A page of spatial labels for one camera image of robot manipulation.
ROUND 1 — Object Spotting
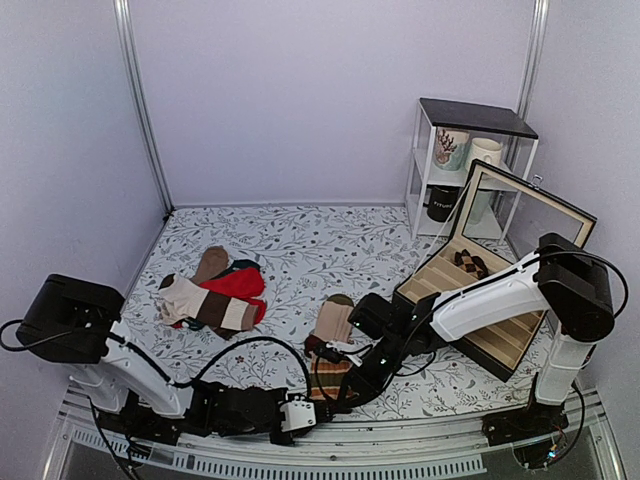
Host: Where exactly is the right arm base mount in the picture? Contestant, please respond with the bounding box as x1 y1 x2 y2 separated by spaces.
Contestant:
481 390 586 471

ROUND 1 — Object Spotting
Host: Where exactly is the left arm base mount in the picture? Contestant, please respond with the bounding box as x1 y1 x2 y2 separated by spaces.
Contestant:
97 392 180 446

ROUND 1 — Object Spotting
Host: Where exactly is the brown argyle rolled sock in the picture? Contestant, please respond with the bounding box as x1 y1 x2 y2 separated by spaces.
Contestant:
453 249 489 279

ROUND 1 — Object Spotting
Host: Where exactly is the floral tablecloth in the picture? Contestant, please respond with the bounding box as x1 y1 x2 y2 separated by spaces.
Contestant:
122 206 552 421

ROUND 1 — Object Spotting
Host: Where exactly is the tan brown sock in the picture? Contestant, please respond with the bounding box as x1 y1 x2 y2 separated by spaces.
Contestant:
191 246 229 285

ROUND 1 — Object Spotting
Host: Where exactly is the dark green sock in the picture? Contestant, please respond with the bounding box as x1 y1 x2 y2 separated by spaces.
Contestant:
217 259 261 278

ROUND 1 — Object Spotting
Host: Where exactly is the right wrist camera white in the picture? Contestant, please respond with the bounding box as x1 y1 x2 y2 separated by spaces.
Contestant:
313 340 372 366

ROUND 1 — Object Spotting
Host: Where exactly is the white frame glass shelf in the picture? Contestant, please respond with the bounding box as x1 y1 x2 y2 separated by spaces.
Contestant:
405 98 539 237

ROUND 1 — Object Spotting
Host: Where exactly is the beige striped ribbed sock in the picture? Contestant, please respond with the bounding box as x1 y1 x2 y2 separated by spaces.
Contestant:
304 294 354 400

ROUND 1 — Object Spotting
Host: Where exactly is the floral pattern mug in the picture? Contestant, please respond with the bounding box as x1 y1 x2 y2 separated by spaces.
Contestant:
434 127 470 171

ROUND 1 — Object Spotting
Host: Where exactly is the aluminium front rail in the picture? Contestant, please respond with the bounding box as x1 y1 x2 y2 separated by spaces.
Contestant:
40 387 631 479

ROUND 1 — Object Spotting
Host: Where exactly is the cream white mug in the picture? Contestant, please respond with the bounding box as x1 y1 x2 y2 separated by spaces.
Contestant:
465 137 503 171

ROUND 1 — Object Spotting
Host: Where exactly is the black mug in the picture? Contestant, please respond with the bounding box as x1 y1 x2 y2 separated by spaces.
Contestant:
426 185 461 223

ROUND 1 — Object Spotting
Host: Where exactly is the brown beige block sock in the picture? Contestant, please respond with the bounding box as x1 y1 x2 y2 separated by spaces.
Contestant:
158 274 261 340

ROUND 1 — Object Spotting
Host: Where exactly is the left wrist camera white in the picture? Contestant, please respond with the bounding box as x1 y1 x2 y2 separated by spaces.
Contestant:
279 397 317 433

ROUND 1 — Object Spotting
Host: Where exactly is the pale green mug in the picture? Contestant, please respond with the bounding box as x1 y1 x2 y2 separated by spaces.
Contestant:
467 190 494 225

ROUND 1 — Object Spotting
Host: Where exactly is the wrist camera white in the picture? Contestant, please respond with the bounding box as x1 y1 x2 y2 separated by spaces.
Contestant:
279 397 317 433
313 340 372 366

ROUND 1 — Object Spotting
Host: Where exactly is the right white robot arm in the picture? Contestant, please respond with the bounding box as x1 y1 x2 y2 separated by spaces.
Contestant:
338 233 624 436

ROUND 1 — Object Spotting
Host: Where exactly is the red sock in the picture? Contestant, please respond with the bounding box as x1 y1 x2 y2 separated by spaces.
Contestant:
197 269 266 326

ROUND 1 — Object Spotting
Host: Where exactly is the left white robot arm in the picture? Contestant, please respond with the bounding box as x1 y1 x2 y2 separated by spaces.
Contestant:
1 274 336 446

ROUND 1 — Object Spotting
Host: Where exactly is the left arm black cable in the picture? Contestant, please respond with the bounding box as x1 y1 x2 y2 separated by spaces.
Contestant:
0 319 314 401

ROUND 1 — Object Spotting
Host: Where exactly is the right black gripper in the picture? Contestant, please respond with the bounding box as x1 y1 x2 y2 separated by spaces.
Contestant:
337 333 408 410

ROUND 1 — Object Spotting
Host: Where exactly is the black compartment organizer box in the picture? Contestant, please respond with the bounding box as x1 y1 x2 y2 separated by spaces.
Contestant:
392 160 597 382

